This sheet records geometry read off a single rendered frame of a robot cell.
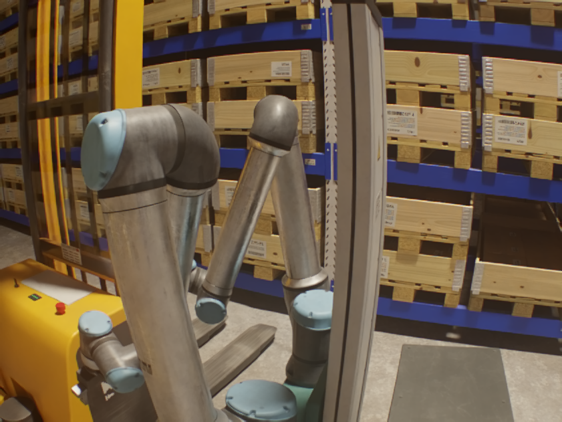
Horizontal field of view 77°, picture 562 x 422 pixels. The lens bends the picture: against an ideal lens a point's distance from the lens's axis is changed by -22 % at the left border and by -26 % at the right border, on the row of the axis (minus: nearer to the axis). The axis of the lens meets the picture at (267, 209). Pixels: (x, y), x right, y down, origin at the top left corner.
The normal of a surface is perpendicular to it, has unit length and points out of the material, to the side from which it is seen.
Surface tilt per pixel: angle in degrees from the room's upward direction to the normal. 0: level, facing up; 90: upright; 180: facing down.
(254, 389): 5
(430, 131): 90
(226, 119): 90
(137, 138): 75
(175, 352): 81
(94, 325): 19
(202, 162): 114
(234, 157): 90
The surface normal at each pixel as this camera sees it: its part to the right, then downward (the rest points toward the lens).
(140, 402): 0.87, 0.11
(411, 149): -0.50, 0.23
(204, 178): 0.62, 0.54
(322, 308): -0.01, -0.94
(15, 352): -0.47, -0.04
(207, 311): 0.04, 0.33
